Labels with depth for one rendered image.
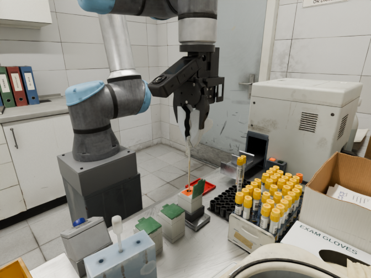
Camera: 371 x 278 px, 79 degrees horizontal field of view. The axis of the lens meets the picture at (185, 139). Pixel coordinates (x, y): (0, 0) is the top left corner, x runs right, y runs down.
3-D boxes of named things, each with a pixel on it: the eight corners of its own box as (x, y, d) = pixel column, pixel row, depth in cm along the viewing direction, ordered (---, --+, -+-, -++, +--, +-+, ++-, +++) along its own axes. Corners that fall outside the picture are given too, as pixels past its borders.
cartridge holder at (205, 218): (184, 204, 62) (184, 193, 60) (210, 220, 56) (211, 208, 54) (170, 214, 58) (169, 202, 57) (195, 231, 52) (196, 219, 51)
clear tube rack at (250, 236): (269, 199, 64) (272, 177, 61) (306, 216, 57) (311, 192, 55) (227, 239, 50) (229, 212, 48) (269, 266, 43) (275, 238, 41)
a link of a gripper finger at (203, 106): (210, 129, 46) (210, 86, 43) (205, 131, 45) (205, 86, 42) (192, 126, 49) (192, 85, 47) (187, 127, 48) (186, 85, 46)
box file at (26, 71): (32, 100, 211) (25, 65, 200) (40, 103, 193) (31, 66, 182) (23, 101, 206) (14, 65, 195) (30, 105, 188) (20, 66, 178)
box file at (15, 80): (21, 101, 205) (12, 65, 194) (27, 105, 187) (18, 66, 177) (11, 102, 200) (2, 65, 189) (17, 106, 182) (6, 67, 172)
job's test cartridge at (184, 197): (188, 205, 59) (189, 184, 57) (202, 213, 56) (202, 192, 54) (177, 212, 57) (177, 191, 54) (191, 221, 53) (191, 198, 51)
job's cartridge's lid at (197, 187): (204, 175, 52) (206, 176, 52) (201, 192, 54) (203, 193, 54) (192, 182, 49) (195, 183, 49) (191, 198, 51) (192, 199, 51)
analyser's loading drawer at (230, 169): (251, 154, 88) (252, 142, 86) (267, 160, 84) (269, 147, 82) (220, 172, 74) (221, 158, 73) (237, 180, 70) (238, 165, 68)
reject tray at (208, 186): (199, 180, 74) (199, 177, 74) (216, 187, 70) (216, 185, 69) (185, 187, 70) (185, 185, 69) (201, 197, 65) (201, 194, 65)
